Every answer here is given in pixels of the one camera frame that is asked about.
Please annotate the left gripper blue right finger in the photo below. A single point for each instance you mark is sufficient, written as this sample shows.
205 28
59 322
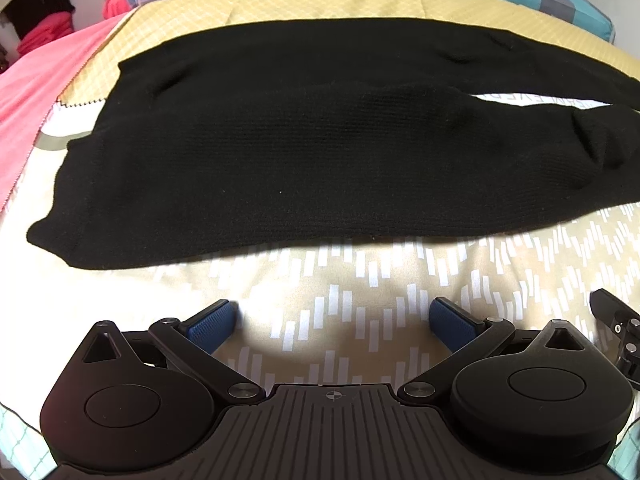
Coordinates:
468 339

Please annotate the hanging clothes on rack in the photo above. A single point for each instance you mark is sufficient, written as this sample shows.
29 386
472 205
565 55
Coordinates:
25 15

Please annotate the yellow patterned bed cover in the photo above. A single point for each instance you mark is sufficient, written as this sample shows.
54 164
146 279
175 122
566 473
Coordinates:
325 312

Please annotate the red blanket pile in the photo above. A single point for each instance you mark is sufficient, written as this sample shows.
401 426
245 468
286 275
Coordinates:
53 27

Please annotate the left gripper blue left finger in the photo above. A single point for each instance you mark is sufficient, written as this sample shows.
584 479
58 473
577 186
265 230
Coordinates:
189 347

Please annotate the pink red fleece blanket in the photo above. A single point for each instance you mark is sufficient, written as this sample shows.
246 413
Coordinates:
29 89

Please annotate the black pants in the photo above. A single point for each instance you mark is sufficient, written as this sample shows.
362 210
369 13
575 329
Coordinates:
312 130

